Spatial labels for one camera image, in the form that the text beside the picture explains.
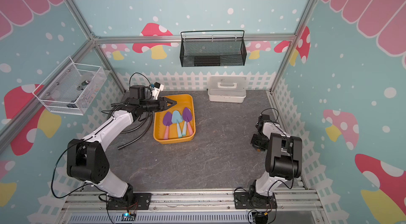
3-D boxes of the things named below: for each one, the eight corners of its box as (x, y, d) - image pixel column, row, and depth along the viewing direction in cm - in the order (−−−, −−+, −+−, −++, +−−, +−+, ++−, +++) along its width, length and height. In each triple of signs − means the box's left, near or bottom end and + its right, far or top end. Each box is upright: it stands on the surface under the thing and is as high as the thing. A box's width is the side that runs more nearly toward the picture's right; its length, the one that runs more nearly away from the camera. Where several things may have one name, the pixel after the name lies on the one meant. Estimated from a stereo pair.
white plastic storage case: (208, 104, 115) (208, 91, 105) (208, 87, 127) (208, 74, 117) (244, 104, 115) (248, 91, 105) (241, 87, 127) (244, 74, 117)
